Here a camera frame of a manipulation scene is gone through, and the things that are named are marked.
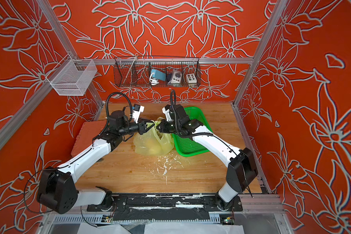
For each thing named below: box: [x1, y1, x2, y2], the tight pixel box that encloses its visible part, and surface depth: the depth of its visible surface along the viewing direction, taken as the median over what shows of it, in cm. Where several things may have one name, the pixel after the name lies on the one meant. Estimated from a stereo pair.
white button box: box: [186, 73, 197, 84], surface depth 97 cm
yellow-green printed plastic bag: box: [133, 119, 176, 157], surface depth 79 cm
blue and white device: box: [149, 69, 167, 86], surface depth 87 cm
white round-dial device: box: [167, 69, 183, 84], surface depth 94 cm
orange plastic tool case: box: [70, 119, 108, 158], surface depth 97 cm
